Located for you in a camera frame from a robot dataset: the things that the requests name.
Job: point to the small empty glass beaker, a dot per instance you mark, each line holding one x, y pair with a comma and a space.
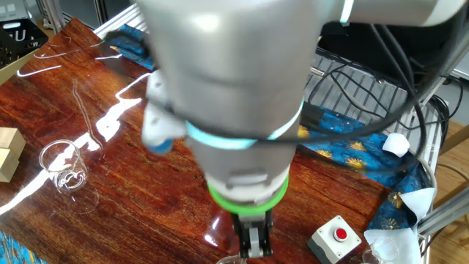
357, 260

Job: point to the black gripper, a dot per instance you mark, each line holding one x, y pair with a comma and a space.
238, 223

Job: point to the aluminium frame post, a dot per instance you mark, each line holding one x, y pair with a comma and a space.
443, 216
421, 100
55, 14

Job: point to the glass beaker with water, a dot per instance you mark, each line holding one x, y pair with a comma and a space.
229, 261

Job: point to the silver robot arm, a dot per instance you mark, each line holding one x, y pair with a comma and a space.
238, 73

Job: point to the glossy wood pattern mat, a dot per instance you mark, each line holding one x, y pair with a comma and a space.
110, 190

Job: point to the white crumpled paper piece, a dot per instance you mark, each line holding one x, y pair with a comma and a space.
395, 144

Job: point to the red button switch box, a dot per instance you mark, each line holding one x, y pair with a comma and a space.
331, 242

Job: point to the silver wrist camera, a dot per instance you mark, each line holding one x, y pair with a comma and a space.
161, 124

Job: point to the black plastic crate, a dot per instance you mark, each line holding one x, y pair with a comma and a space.
18, 40

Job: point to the light wooden block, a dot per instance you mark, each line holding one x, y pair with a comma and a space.
5, 166
9, 141

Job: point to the blue starry tablecloth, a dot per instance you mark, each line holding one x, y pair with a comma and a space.
351, 150

